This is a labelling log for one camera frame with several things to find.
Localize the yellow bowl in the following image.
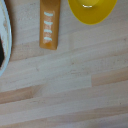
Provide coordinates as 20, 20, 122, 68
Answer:
67, 0, 119, 26

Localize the orange rectangular block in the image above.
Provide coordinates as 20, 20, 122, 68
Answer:
39, 0, 62, 51

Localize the white plate with patterned rim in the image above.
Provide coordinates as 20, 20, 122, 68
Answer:
0, 0, 14, 78

